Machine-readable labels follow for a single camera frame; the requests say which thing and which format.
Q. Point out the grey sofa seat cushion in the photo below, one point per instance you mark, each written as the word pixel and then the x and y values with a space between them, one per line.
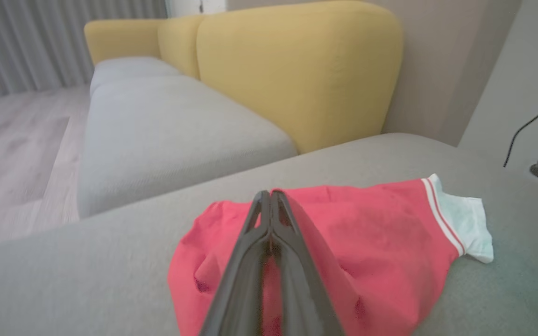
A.
pixel 166 140
pixel 129 70

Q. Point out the red white sports jersey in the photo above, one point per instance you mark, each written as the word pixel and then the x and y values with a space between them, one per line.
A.
pixel 381 242

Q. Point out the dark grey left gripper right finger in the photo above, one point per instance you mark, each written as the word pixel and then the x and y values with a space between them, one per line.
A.
pixel 301 289

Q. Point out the grey pleated curtain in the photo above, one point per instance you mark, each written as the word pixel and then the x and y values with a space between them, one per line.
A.
pixel 40 42

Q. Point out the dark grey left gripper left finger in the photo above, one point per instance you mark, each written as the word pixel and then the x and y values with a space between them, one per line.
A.
pixel 241 280

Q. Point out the white door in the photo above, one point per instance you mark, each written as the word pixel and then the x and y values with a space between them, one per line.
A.
pixel 194 6

